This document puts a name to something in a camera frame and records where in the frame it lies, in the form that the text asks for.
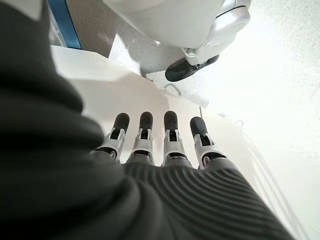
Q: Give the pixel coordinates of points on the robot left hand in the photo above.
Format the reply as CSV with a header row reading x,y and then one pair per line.
x,y
125,200

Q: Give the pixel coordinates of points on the white robot leg black foot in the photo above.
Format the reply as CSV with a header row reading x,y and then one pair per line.
x,y
180,25

